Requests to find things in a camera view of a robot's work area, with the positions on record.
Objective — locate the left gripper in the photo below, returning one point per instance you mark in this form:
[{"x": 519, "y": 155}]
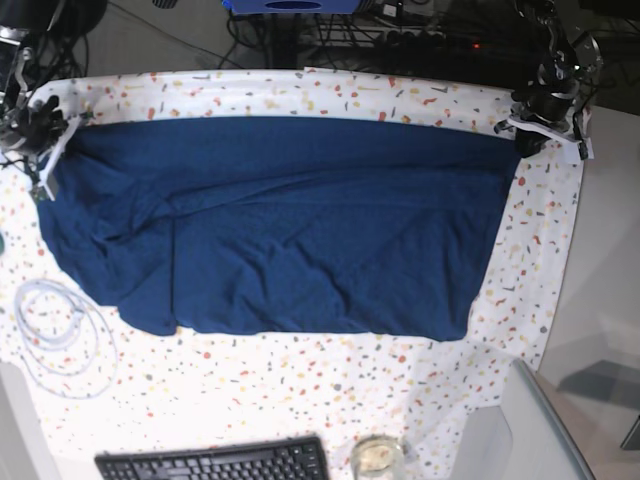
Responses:
[{"x": 544, "y": 113}]

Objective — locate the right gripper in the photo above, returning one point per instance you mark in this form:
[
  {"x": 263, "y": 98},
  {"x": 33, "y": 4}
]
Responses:
[{"x": 35, "y": 140}]

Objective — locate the dark blue t-shirt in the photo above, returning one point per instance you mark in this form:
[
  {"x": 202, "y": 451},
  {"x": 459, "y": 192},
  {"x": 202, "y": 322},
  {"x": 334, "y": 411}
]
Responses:
[{"x": 303, "y": 225}]

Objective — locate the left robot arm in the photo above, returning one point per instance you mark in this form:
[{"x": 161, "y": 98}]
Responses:
[{"x": 563, "y": 60}]

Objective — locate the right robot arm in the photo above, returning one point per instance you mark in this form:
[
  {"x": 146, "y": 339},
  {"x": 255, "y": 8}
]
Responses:
[{"x": 38, "y": 39}]

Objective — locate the blue box with hole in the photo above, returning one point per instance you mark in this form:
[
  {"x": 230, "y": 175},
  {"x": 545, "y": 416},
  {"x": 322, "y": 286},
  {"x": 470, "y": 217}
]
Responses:
[{"x": 244, "y": 7}]

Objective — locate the terrazzo patterned table cloth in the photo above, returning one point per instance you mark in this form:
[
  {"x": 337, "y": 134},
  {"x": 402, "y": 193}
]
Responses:
[{"x": 94, "y": 384}]

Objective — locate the grey monitor edge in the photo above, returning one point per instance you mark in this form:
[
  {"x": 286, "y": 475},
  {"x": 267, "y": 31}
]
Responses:
[{"x": 541, "y": 445}]

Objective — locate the clear glass jar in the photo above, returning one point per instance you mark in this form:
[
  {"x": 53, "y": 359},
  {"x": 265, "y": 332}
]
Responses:
[{"x": 378, "y": 457}]

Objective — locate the black computer keyboard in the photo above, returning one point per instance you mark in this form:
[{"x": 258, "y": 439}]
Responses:
[{"x": 297, "y": 458}]

